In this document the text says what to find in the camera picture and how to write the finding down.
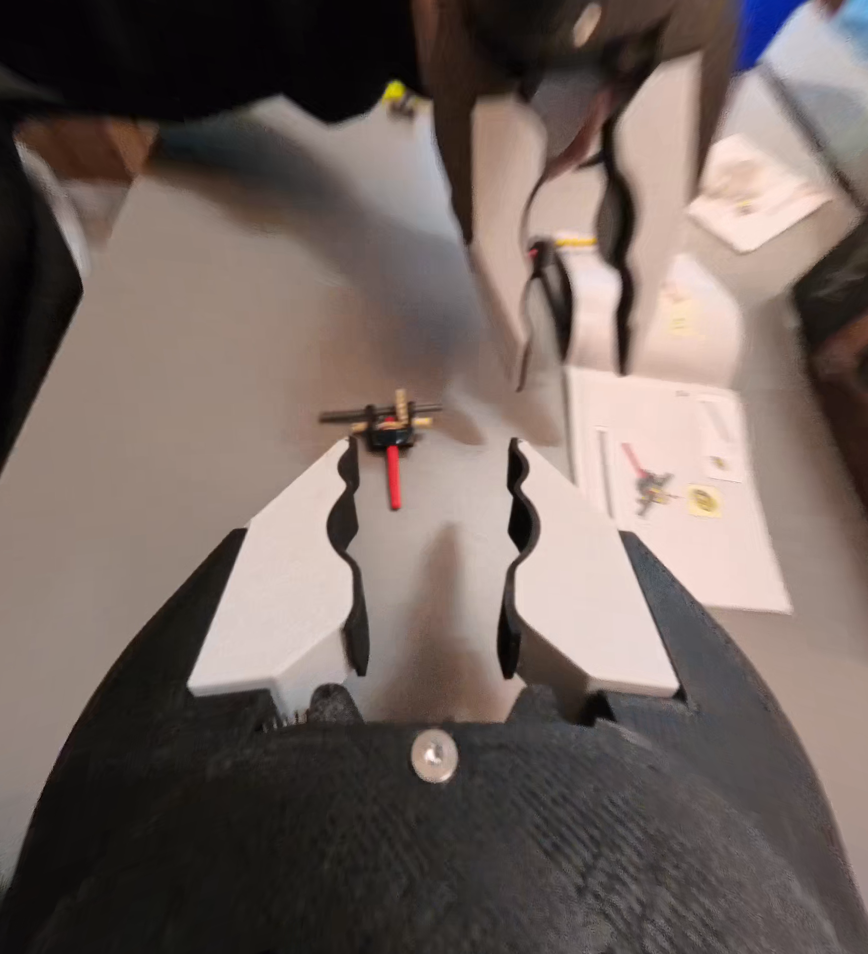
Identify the grey lego axle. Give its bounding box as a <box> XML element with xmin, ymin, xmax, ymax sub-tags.
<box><xmin>319</xmin><ymin>402</ymin><xmax>442</xmax><ymax>426</ymax></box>

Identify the blue plastic bin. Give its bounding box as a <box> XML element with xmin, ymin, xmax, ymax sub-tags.
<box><xmin>735</xmin><ymin>0</ymin><xmax>868</xmax><ymax>72</ymax></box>

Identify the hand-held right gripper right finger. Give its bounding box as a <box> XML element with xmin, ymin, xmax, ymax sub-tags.
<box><xmin>501</xmin><ymin>437</ymin><xmax>682</xmax><ymax>720</ymax></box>

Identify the small leaflet with car picture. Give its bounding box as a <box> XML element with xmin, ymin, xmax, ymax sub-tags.
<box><xmin>686</xmin><ymin>133</ymin><xmax>836</xmax><ymax>256</ymax></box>

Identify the instruction booklet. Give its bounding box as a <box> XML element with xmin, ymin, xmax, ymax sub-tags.
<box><xmin>562</xmin><ymin>249</ymin><xmax>794</xmax><ymax>614</ymax></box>

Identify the lego frame with yellow axle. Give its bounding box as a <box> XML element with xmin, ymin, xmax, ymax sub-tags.
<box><xmin>525</xmin><ymin>235</ymin><xmax>599</xmax><ymax>366</ymax></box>

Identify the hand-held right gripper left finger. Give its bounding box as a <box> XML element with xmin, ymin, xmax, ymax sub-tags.
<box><xmin>186</xmin><ymin>437</ymin><xmax>370</xmax><ymax>708</ymax></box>

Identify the brown wooden cabinet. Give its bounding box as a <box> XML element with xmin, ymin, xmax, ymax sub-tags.
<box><xmin>16</xmin><ymin>118</ymin><xmax>160</xmax><ymax>183</ymax></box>

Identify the lego set cardboard box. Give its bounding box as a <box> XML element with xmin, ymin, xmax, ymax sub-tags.
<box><xmin>790</xmin><ymin>190</ymin><xmax>868</xmax><ymax>597</ymax></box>

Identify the black lego gear assembly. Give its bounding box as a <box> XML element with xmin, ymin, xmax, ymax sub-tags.
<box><xmin>352</xmin><ymin>388</ymin><xmax>435</xmax><ymax>511</ymax></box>

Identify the person's left forearm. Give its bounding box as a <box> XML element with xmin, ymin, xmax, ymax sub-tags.
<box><xmin>0</xmin><ymin>0</ymin><xmax>420</xmax><ymax>124</ymax></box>

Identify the person's black jacket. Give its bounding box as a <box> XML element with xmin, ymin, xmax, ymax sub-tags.
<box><xmin>0</xmin><ymin>97</ymin><xmax>84</xmax><ymax>560</ymax></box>

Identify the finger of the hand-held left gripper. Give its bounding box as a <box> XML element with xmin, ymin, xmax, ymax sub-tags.
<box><xmin>467</xmin><ymin>97</ymin><xmax>554</xmax><ymax>392</ymax></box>
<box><xmin>596</xmin><ymin>71</ymin><xmax>707</xmax><ymax>375</ymax></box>

